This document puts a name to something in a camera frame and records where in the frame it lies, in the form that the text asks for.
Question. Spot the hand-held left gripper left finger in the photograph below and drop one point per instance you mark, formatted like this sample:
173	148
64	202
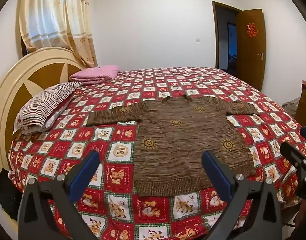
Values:
84	170

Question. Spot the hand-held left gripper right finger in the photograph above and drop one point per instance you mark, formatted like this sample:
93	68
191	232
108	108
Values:
216	172

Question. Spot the brown knitted sweater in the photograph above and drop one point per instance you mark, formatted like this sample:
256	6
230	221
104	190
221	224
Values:
180	142

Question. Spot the brown cloth bundle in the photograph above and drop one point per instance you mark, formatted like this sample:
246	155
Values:
290	107

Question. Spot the striped pillow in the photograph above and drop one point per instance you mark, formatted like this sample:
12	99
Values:
43	105

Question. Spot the dark cloth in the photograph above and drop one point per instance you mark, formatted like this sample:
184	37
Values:
5	195

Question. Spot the red checkered bed sheet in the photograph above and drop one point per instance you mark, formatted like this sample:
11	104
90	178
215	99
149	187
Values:
193	85

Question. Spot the brown wooden door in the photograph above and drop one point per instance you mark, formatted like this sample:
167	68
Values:
250	62

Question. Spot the pink folded blanket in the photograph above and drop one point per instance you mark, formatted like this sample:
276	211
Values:
98	73

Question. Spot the cream round headboard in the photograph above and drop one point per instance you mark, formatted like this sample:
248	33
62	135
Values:
8	85

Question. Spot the red paper door decoration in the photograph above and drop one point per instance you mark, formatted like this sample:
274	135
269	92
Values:
252	30

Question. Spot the beige patterned curtain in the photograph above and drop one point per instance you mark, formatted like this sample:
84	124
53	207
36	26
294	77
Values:
55	17

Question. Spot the dark wooden door frame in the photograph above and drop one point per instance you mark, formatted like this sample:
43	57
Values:
214	30

